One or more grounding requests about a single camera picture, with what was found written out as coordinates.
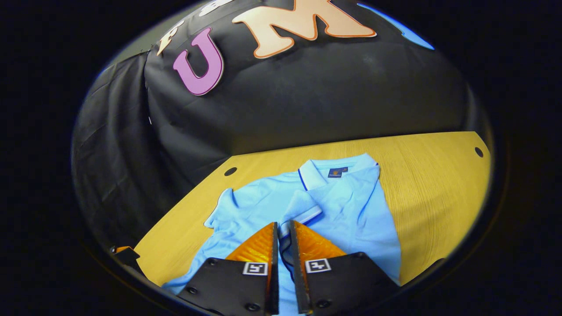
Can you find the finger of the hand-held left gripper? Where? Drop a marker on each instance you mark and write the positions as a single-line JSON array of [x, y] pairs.
[[129, 259]]

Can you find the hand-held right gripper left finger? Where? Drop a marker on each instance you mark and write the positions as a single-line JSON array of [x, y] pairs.
[[274, 272]]

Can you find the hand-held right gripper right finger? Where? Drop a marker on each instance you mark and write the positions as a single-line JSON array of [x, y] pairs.
[[297, 272]]

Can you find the light blue T-shirt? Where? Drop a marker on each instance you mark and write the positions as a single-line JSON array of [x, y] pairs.
[[351, 210]]

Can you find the black backdrop cloth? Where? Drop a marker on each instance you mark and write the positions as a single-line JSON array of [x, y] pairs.
[[307, 96]]

